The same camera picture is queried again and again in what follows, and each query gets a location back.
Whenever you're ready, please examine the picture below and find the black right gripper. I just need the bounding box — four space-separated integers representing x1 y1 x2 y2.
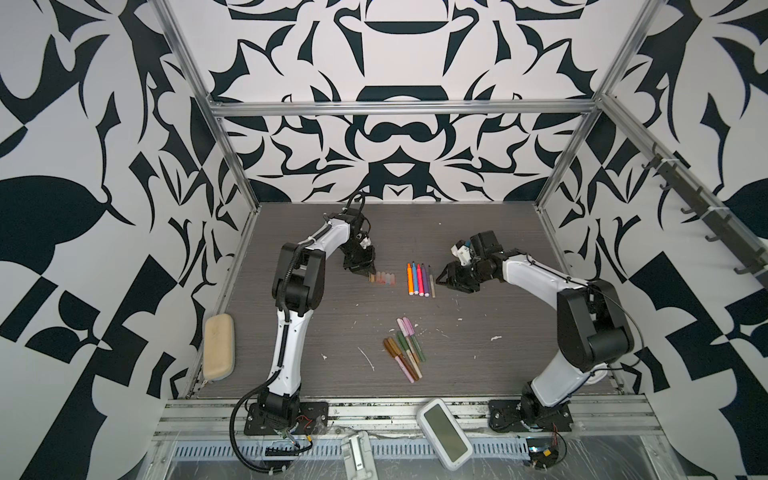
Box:
435 261 487 292

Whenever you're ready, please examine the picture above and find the orange highlighter pen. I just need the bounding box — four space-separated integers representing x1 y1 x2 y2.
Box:
406 262 415 296

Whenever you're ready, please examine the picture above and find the pink red highlighter pen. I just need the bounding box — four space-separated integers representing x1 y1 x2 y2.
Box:
416 263 426 297

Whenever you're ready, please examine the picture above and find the purple highlighter pen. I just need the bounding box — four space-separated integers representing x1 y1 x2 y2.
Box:
419 264 431 297

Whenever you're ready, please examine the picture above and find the pink cap green marker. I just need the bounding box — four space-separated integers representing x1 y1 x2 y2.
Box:
402 317 426 362

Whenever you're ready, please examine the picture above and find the blue highlighter pen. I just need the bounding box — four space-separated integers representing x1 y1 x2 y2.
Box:
410 262 420 296

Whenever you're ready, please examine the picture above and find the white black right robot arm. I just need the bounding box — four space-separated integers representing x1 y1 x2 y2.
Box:
435 231 635 411

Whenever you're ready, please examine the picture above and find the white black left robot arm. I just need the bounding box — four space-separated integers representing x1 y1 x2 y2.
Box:
258 207 376 419

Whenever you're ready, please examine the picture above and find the gold cap brown marker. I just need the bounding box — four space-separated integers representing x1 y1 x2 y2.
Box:
384 337 419 383

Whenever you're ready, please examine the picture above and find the aluminium horizontal back bar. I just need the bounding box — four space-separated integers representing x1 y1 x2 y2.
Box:
209 99 596 117

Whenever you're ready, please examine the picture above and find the white square alarm clock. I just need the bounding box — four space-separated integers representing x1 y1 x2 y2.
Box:
585 365 610 385

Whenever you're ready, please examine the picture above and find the beige sponge block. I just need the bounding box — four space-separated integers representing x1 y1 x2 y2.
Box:
202 313 236 382

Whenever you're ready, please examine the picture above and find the white tablet device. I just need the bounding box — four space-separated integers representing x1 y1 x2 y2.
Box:
416 398 474 471

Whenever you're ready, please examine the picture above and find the small circuit board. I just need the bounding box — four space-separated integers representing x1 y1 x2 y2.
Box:
527 435 568 471

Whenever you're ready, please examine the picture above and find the grey hook rack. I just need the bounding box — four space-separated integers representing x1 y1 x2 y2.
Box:
641 143 767 289

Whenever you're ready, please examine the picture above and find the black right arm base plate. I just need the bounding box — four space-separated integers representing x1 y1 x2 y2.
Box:
488 397 573 433

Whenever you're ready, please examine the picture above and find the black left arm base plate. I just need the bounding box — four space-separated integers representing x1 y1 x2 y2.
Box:
243 402 329 436

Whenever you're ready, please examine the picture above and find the white bracket front rail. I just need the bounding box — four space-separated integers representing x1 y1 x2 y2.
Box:
341 431 378 480

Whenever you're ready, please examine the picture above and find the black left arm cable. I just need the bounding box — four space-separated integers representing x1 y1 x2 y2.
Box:
227 377 313 475

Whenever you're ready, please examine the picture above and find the aluminium corner post back right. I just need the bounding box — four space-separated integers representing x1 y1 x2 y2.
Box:
535 0 666 211

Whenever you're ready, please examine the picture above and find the aluminium corner post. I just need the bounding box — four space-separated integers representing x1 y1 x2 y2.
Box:
535 0 666 211
150 0 260 213

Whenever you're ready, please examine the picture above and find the aluminium corner post back left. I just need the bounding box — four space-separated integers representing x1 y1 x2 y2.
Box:
150 0 260 213

